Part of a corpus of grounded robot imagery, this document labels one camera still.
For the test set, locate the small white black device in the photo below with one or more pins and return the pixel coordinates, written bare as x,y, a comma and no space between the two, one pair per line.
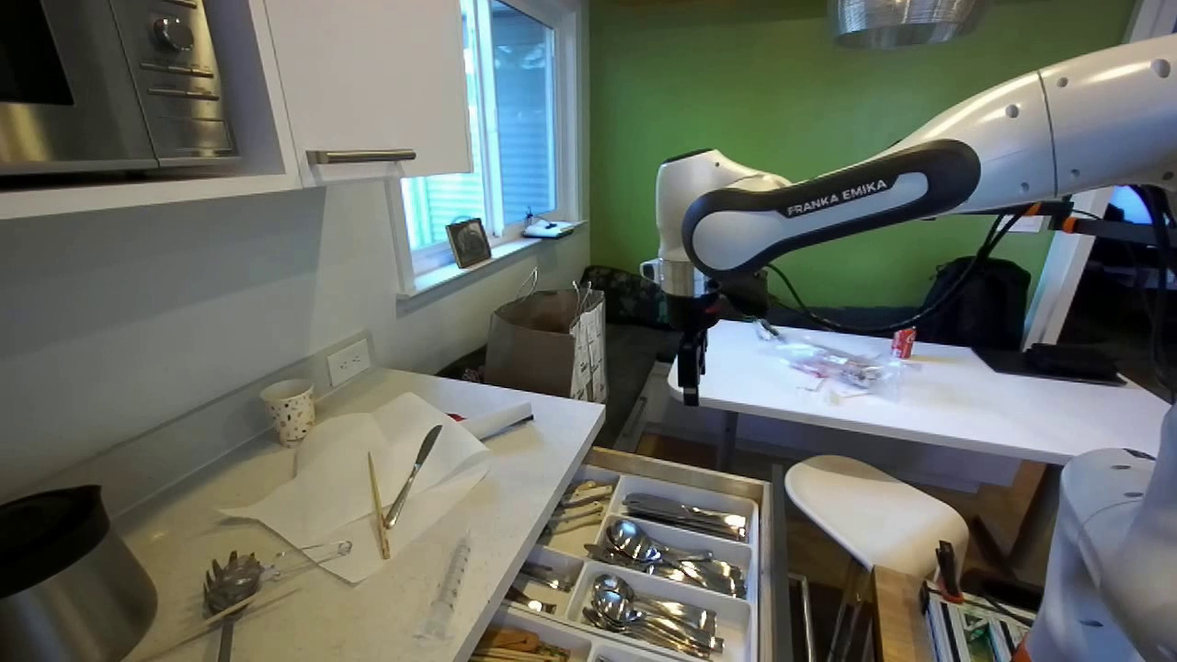
548,227

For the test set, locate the patterned wooden chopstick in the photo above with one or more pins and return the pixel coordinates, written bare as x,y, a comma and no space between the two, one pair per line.
376,509

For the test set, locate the small red item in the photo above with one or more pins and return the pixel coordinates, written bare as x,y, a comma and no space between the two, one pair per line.
904,345

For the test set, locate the metal pendant lamp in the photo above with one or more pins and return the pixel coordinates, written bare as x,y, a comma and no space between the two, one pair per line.
905,19

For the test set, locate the white framed window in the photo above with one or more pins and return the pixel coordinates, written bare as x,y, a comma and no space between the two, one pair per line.
521,112

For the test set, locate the white framed glass door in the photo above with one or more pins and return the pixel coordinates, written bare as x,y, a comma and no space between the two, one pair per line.
1154,16

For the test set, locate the clear plastic packaging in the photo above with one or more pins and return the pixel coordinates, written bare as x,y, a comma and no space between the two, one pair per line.
839,364

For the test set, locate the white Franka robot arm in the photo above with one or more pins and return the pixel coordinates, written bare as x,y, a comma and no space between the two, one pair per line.
847,198

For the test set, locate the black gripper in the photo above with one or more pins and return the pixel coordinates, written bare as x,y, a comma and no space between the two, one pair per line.
694,331

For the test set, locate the black flat device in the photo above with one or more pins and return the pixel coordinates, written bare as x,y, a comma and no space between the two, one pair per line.
1068,362

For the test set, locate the white cloth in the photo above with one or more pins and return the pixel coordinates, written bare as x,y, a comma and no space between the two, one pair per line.
349,492

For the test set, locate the green white box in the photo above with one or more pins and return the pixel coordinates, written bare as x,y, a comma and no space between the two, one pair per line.
976,625

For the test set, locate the white cutlery organizer tray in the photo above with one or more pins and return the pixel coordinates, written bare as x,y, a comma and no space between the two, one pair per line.
680,482

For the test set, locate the small dark picture frame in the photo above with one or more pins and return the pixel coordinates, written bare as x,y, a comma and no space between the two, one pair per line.
467,242

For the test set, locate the small steel spoon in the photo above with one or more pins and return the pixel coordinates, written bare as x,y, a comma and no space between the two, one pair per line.
666,625
609,592

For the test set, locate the black backpack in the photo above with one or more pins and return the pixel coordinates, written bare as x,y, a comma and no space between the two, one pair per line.
978,298

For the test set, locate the clear plastic tool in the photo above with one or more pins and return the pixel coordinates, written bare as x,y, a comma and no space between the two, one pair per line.
445,591

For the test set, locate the stainless steel microwave oven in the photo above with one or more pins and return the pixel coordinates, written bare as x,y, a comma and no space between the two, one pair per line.
76,122

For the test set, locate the white wall outlet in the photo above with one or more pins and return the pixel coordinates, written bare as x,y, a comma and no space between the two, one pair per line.
348,357

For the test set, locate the large steel spoon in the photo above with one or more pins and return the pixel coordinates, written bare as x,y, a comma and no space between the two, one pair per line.
626,534
694,570

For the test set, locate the black pen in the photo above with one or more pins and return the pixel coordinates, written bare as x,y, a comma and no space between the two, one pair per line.
510,427

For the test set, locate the wooden chair frame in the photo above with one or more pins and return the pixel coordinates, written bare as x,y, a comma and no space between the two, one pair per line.
904,613

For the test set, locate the white table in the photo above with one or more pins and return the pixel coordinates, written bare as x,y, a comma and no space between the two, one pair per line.
959,397

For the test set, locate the steel table knife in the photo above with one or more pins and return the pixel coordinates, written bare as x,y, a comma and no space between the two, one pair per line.
685,518
408,480

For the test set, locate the white notepad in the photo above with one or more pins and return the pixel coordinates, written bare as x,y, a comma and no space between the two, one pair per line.
490,407

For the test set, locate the polka-dot paper cup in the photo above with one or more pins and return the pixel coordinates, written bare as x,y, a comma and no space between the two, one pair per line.
289,410

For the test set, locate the cardboard box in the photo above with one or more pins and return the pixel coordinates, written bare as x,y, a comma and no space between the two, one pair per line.
547,345

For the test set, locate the stainless steel pot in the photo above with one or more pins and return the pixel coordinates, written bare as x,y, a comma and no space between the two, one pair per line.
60,576

